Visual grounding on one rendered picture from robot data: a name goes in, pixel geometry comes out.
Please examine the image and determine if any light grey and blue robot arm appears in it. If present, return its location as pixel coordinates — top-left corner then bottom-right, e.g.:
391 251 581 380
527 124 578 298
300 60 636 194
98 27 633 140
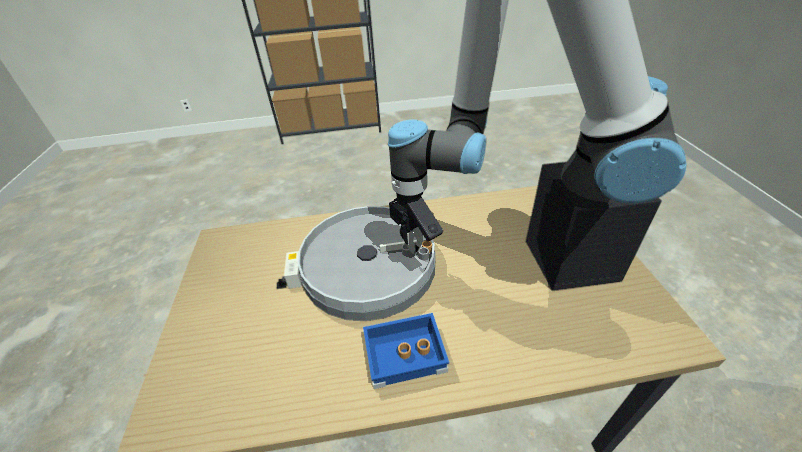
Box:
388 0 687 204

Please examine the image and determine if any blue open crate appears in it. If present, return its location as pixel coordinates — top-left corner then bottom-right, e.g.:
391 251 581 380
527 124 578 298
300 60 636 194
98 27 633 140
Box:
363 313 449 389

